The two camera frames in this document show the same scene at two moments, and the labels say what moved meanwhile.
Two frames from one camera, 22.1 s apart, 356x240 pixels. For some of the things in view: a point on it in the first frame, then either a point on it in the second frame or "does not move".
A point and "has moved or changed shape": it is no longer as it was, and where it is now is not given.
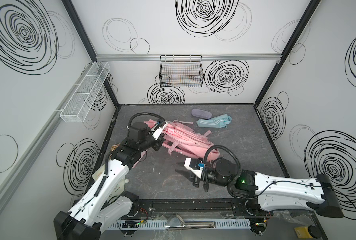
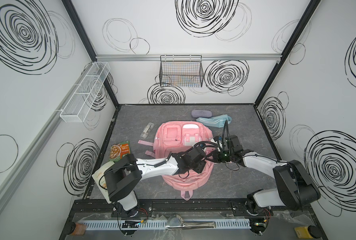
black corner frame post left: (88, 46) does not move
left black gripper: (157, 144) → (202, 156)
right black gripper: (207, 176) → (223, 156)
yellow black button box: (311, 231) does not move
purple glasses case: (201, 113) does not move
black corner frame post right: (306, 17) does not move
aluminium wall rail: (179, 57) does not move
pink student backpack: (181, 138) has moved or changed shape
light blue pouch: (221, 121) does not move
